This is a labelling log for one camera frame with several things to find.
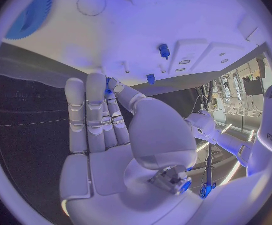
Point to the small blue block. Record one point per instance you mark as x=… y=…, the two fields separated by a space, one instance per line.
x=151 y=78

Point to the blue gear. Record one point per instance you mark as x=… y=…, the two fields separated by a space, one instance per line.
x=34 y=20

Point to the white task board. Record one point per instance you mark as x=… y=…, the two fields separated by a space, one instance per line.
x=138 y=28

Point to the blue peg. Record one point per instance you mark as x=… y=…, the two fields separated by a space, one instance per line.
x=108 y=91

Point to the blue plug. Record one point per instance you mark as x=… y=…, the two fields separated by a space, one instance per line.
x=164 y=50

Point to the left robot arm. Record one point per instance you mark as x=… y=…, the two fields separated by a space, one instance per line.
x=222 y=138

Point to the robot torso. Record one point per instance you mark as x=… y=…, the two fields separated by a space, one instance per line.
x=267 y=127

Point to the black screen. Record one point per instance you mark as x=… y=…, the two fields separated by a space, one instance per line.
x=253 y=87

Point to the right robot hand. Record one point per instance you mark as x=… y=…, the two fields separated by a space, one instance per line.
x=108 y=172

